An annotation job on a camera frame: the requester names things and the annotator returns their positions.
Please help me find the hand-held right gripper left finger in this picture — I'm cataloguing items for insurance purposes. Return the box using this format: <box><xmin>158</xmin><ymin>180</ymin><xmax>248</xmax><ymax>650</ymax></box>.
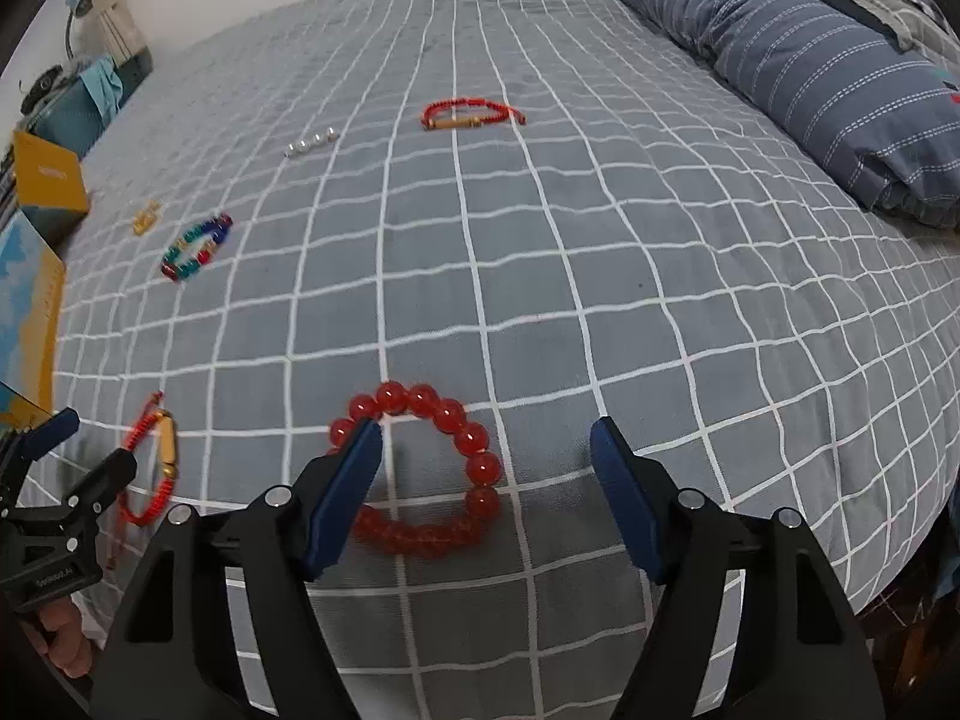
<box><xmin>88</xmin><ymin>416</ymin><xmax>385</xmax><ymax>720</ymax></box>

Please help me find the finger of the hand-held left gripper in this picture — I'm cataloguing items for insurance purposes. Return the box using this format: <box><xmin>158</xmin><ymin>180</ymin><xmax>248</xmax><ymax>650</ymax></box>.
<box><xmin>0</xmin><ymin>406</ymin><xmax>82</xmax><ymax>467</ymax></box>
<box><xmin>30</xmin><ymin>448</ymin><xmax>140</xmax><ymax>541</ymax></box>

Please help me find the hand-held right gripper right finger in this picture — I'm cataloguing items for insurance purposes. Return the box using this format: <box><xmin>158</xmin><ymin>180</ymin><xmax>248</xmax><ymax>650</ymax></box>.
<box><xmin>589</xmin><ymin>416</ymin><xmax>878</xmax><ymax>720</ymax></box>

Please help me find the red bead bracelet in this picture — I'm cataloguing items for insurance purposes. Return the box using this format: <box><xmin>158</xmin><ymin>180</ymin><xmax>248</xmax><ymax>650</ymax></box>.
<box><xmin>326</xmin><ymin>381</ymin><xmax>502</xmax><ymax>560</ymax></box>

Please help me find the person's left hand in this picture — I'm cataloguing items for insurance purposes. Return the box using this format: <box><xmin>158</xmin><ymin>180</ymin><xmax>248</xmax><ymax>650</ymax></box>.
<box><xmin>26</xmin><ymin>598</ymin><xmax>95</xmax><ymax>680</ymax></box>

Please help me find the blue sky print box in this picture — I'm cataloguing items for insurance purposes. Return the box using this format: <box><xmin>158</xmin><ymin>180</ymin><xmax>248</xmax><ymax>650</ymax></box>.
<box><xmin>0</xmin><ymin>210</ymin><xmax>67</xmax><ymax>428</ymax></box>

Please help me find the grey checked bed sheet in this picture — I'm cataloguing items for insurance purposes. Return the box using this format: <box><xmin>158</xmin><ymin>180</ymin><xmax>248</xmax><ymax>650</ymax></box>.
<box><xmin>15</xmin><ymin>0</ymin><xmax>960</xmax><ymax>720</ymax></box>

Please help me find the yellow cardboard box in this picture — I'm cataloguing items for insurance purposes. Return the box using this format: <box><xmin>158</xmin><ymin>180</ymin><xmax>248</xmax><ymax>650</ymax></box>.
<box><xmin>11</xmin><ymin>130</ymin><xmax>91</xmax><ymax>212</ymax></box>

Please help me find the teal storage box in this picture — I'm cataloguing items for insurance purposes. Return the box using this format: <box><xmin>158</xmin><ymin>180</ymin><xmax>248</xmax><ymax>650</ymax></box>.
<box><xmin>30</xmin><ymin>52</ymin><xmax>153</xmax><ymax>162</ymax></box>

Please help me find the teal cloth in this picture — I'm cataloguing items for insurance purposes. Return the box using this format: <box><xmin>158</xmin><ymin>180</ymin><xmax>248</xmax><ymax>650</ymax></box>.
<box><xmin>75</xmin><ymin>56</ymin><xmax>125</xmax><ymax>119</ymax></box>

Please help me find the white desk lamp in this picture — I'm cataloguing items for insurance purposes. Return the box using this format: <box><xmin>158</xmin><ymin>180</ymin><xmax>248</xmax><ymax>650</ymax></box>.
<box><xmin>62</xmin><ymin>0</ymin><xmax>100</xmax><ymax>65</ymax></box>

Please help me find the blue striped duvet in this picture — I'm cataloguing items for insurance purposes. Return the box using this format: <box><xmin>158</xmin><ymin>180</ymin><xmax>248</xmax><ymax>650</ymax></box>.
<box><xmin>606</xmin><ymin>0</ymin><xmax>960</xmax><ymax>230</ymax></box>

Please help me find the red cord bracelet gold tube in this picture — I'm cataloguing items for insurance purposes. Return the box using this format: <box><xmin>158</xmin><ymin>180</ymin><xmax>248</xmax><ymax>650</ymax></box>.
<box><xmin>112</xmin><ymin>390</ymin><xmax>181</xmax><ymax>530</ymax></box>
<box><xmin>420</xmin><ymin>99</ymin><xmax>527</xmax><ymax>133</ymax></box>

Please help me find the multicolour bead bracelet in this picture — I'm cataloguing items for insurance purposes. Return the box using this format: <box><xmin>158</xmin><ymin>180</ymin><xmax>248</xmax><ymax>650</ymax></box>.
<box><xmin>160</xmin><ymin>212</ymin><xmax>234</xmax><ymax>284</ymax></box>

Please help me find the white pearl bead string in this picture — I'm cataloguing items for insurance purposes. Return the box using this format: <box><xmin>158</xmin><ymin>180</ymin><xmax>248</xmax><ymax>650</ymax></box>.
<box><xmin>283</xmin><ymin>127</ymin><xmax>340</xmax><ymax>160</ymax></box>

